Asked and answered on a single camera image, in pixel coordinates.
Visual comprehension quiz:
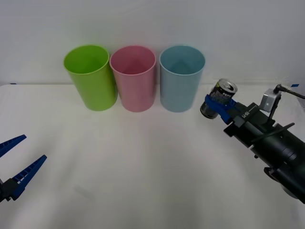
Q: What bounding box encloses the green plastic bin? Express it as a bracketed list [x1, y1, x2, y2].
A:
[63, 44, 118, 112]

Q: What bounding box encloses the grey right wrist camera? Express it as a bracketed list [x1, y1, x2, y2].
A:
[261, 87, 282, 127]

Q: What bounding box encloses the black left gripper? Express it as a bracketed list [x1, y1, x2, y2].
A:
[0, 135, 48, 203]

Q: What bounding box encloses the black camera cable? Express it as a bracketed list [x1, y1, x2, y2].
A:
[250, 83, 305, 145]

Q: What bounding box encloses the black drink can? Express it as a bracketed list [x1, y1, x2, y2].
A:
[200, 78, 238, 119]

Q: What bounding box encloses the pink plastic bin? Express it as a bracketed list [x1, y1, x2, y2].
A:
[109, 45, 157, 113]

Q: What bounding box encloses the pale blue plastic bin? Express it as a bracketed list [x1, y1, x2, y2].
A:
[159, 44, 206, 113]

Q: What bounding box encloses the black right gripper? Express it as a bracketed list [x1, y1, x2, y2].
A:
[204, 94, 286, 147]

